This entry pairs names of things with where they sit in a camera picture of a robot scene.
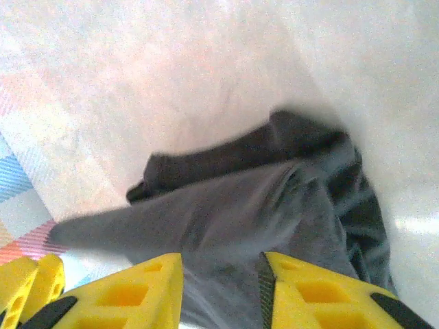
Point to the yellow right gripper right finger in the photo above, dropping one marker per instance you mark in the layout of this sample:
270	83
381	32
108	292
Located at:
326	301

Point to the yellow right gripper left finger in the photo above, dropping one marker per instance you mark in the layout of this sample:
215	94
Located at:
137	294

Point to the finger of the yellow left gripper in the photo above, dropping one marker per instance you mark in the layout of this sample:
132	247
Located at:
51	274
17	284

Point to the dark grey t-shirt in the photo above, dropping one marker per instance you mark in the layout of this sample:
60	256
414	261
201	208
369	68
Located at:
240	212

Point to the colourful plaid fabric backdrop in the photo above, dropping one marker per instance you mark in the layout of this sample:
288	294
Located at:
13	178

